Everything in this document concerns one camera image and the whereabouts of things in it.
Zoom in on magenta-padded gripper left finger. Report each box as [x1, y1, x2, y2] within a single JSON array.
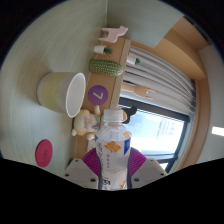
[[63, 147, 101, 190]]

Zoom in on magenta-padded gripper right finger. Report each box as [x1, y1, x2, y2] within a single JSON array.
[[127, 147, 168, 190]]

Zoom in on clear plastic water bottle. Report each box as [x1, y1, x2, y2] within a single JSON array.
[[94, 108, 133, 191]]

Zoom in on flat round red coaster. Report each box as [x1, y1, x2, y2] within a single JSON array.
[[35, 138, 54, 168]]

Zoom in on beige mouse plush toy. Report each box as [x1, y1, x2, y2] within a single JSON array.
[[70, 105, 128, 141]]

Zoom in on black horse figure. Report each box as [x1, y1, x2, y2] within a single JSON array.
[[118, 105, 138, 125]]

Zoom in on ceiling light strips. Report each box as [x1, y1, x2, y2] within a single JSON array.
[[211, 125, 224, 137]]

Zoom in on round purple number sign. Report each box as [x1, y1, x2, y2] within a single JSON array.
[[87, 84, 109, 107]]

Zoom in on wooden hand figure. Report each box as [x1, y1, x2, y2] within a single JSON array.
[[121, 82, 157, 100]]

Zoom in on pale yellow cup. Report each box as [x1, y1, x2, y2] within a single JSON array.
[[36, 71, 87, 119]]

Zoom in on white pleated curtain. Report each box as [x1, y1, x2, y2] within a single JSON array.
[[123, 44, 197, 116]]

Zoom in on tall green cactus figure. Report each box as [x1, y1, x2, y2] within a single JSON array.
[[88, 58, 124, 77]]

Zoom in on small plant in white pot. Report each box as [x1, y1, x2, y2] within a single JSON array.
[[126, 54, 142, 66], [93, 44, 114, 56]]

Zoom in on pink horse figure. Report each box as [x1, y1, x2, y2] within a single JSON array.
[[98, 25, 129, 44]]

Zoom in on pale green desk divider panel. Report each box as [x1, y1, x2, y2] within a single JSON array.
[[106, 0, 185, 49]]

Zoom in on white wall socket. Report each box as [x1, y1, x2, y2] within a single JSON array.
[[86, 137, 98, 152]]

